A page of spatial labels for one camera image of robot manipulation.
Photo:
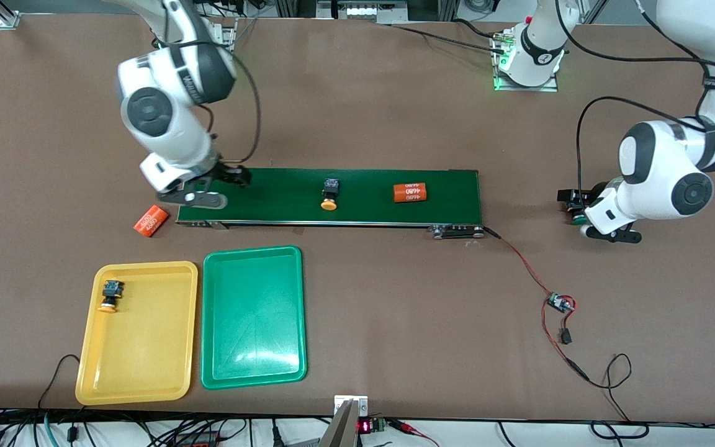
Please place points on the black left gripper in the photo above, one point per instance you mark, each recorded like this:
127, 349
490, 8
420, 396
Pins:
576, 199

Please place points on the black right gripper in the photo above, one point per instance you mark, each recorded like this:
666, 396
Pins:
231, 174

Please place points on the green push button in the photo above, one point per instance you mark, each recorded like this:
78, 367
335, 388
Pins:
576, 218

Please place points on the yellow push button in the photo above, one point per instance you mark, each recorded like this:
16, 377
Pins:
111, 295
330, 195

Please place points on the orange cylinder battery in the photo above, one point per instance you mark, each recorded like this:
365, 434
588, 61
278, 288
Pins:
151, 221
409, 192

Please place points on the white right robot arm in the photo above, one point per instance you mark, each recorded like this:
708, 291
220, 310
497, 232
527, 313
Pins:
165, 118

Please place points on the brown tape piece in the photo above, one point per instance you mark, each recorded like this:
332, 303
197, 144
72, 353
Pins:
300, 231

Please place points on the small circuit board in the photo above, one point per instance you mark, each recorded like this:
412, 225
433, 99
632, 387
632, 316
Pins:
559, 302

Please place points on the green conveyor belt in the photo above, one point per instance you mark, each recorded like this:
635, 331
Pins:
370, 202

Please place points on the small black connector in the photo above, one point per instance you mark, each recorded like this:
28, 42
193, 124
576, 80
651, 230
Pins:
565, 337

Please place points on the green plastic tray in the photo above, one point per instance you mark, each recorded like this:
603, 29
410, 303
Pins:
252, 316

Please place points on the yellow plastic tray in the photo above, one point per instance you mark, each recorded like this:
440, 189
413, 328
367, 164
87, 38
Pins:
146, 347

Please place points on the red LED display module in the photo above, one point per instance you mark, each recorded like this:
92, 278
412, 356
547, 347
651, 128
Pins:
365, 426

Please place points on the red clip leads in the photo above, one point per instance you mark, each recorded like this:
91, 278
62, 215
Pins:
404, 426

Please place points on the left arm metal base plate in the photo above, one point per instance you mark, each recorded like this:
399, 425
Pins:
525, 88

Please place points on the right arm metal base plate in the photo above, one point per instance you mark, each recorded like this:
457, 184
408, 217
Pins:
231, 37

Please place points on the grey metal rack frame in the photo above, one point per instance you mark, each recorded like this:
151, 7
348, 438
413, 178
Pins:
364, 9

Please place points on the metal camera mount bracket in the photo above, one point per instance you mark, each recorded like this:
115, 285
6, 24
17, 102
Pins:
345, 422

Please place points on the metal table corner bracket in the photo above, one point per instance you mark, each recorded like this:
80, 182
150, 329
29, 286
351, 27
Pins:
8, 20

